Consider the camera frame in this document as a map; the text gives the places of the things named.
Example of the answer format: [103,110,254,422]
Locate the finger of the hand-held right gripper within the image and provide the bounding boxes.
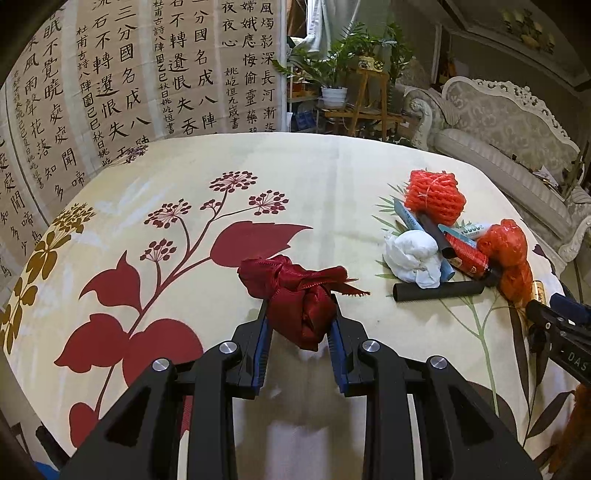
[549,294,591,326]
[526,300,573,331]

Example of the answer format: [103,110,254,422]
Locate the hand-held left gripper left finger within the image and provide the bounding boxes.
[60,300,274,480]

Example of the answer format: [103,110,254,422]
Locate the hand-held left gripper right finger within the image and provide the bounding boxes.
[327,295,541,480]

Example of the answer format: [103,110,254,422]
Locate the dark red ribbon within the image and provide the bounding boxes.
[238,255,371,352]

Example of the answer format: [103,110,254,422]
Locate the red snack packet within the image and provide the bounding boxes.
[445,233,491,280]

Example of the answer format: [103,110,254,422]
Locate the teal and white stick sachet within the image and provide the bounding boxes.
[436,222,493,243]

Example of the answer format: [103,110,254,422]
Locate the grey-blue stick sachet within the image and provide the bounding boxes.
[392,196,456,281]

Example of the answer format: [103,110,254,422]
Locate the orange mesh net bag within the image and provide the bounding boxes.
[477,219,534,304]

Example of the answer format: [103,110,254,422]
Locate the black tube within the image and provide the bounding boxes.
[417,211,459,262]
[393,281,484,304]

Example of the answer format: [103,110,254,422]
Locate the grey throw cloth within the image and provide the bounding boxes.
[564,184,591,219]

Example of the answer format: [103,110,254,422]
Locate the white crumpled tissue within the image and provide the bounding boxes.
[383,229,443,289]

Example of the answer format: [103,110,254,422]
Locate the papers on sofa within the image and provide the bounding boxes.
[531,165,568,191]

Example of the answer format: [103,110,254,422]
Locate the camouflage toy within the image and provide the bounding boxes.
[560,141,587,197]

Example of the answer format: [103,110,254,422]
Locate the red foam fruit net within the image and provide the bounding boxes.
[405,169,466,227]

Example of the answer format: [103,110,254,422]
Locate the floral tablecloth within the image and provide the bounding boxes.
[0,131,578,480]

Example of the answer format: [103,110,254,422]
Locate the ornate white sofa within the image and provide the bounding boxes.
[433,75,591,265]

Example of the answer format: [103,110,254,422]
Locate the ornate white armchair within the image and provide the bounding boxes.
[403,84,447,151]

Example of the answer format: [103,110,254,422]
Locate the blue crate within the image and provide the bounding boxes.
[288,108,320,133]

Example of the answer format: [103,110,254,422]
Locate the wooden plant stand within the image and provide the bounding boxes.
[318,69,405,140]

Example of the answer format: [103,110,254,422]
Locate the potted plant in white pot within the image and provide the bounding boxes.
[287,34,368,110]

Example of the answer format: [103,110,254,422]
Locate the calligraphy paper sheet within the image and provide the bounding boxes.
[4,25,90,224]
[154,0,221,139]
[76,0,160,163]
[0,129,35,282]
[215,0,288,136]

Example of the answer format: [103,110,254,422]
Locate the cream vintage telephone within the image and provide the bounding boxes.
[357,54,387,73]

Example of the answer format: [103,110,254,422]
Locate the tall leafy potted plant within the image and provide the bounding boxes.
[367,22,417,86]

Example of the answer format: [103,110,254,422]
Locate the grey curtain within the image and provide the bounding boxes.
[285,0,343,52]

